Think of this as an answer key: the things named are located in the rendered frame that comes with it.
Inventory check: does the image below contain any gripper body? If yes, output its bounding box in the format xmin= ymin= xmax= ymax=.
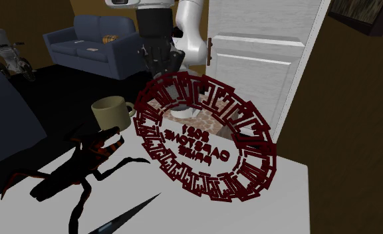
xmin=135 ymin=8 xmax=176 ymax=50

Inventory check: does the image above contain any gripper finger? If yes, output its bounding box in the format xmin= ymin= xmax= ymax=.
xmin=164 ymin=47 xmax=186 ymax=76
xmin=142 ymin=45 xmax=162 ymax=80

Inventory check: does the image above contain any blue sofa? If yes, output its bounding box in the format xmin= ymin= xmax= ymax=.
xmin=43 ymin=14 xmax=148 ymax=81

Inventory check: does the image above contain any olive green mug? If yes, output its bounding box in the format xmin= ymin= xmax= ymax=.
xmin=90 ymin=95 xmax=136 ymax=132

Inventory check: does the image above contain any white panel door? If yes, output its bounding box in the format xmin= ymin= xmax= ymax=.
xmin=205 ymin=0 xmax=332 ymax=144

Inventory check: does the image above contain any black orange insect figure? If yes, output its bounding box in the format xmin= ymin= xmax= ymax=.
xmin=1 ymin=125 xmax=151 ymax=234

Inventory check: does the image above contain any white motor scooter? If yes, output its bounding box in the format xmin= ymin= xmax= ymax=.
xmin=0 ymin=16 xmax=37 ymax=82

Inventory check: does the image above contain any black pointed knife blade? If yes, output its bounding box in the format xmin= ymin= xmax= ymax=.
xmin=87 ymin=191 xmax=162 ymax=234

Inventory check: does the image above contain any dark blue armchair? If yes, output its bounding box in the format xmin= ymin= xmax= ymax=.
xmin=0 ymin=69 xmax=49 ymax=171

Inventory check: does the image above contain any dark red ring trophy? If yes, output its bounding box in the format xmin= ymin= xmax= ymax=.
xmin=132 ymin=72 xmax=278 ymax=203

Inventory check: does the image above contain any dark framed wall picture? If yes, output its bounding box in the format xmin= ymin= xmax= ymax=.
xmin=327 ymin=0 xmax=383 ymax=37

